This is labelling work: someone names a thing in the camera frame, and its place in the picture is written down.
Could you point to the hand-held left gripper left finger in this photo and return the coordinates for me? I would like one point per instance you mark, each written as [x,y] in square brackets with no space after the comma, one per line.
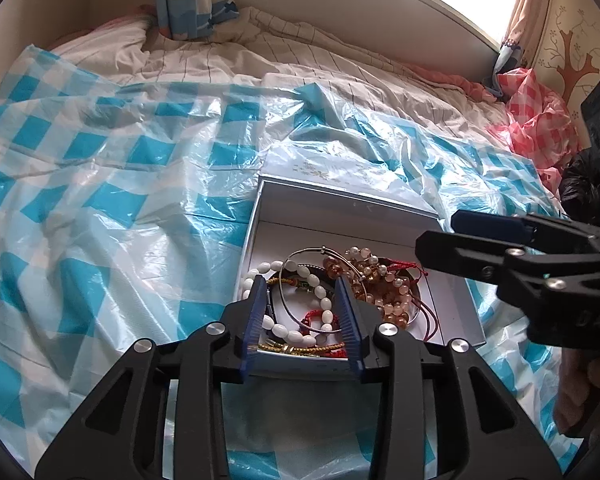
[255,320]

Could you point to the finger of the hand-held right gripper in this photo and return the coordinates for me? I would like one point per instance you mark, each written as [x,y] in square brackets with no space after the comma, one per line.
[455,252]
[485,225]

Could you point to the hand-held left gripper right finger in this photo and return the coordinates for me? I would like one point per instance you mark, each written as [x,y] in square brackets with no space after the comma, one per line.
[347,325]

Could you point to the white jewelry box tray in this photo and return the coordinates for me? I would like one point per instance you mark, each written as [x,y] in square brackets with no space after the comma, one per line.
[290,210]

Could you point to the person's right hand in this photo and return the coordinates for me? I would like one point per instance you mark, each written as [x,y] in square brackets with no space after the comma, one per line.
[585,385]

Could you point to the dark cloth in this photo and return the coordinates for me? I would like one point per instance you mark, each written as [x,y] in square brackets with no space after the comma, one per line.
[580,190]

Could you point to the pink checked plastic bag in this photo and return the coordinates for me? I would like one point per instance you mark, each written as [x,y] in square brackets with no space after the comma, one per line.
[540,120]

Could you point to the pink blanket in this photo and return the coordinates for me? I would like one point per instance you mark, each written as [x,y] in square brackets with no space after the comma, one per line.
[460,85]

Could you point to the white floral printed box cover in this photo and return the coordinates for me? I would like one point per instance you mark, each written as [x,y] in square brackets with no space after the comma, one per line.
[330,170]

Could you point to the blue checked plastic sheet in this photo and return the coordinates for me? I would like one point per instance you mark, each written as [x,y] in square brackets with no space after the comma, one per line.
[105,210]

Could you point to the pink curtain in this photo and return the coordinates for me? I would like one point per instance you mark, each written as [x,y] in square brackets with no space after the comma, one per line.
[530,0]

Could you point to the striped cream bed sheet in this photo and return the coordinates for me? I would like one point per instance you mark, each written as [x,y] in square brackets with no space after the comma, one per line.
[305,55]

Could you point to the blue whale print pillow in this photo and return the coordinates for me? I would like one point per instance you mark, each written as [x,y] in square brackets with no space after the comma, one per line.
[190,0]

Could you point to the brown tree wall sticker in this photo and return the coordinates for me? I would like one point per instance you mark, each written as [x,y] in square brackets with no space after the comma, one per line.
[575,75]

